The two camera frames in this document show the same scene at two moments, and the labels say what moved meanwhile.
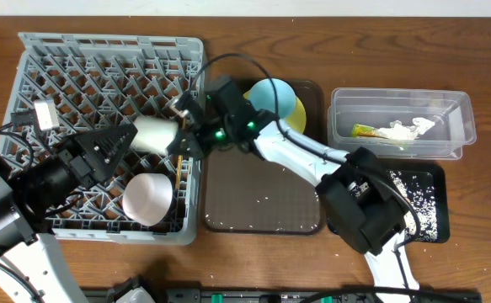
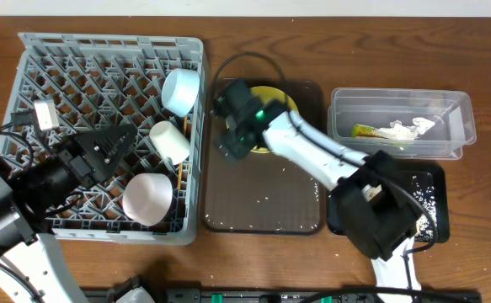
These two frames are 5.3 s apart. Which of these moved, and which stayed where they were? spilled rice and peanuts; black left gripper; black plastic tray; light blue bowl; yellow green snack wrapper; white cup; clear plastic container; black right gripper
Moved: light blue bowl; white cup; black right gripper
Stayed: spilled rice and peanuts; yellow green snack wrapper; clear plastic container; black plastic tray; black left gripper
